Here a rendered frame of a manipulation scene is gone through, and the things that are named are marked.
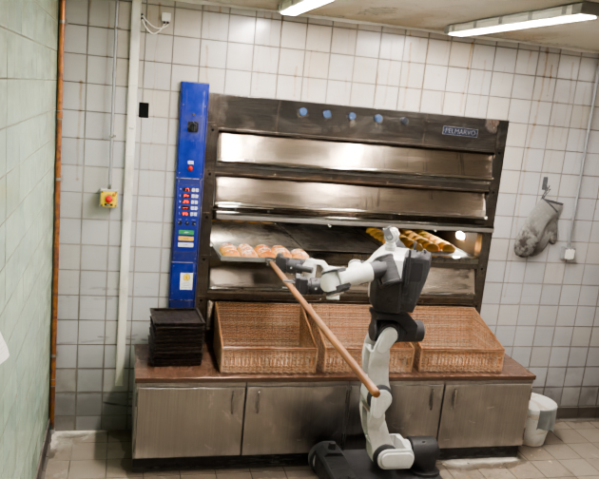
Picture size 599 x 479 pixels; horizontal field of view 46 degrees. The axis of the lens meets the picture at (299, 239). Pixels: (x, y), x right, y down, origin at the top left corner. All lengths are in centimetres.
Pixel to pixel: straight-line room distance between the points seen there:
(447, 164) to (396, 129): 41
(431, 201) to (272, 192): 105
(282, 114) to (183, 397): 173
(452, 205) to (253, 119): 142
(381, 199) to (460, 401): 133
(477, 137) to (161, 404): 255
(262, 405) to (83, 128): 185
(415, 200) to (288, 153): 90
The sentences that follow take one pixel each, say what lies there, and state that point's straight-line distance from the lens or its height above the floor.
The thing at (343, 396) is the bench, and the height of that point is 45.
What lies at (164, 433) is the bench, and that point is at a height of 25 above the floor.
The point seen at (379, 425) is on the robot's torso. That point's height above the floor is 47.
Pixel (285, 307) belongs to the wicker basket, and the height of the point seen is 83.
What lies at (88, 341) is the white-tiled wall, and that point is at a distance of 442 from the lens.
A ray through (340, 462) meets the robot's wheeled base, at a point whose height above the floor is 19.
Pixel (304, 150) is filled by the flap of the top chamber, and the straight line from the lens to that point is 429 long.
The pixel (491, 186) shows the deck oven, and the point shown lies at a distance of 478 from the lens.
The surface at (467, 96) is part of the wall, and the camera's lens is 464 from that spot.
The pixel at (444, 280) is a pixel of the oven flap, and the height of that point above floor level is 102.
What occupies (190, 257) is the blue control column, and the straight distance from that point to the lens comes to 425.
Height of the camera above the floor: 212
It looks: 11 degrees down
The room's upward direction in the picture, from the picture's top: 5 degrees clockwise
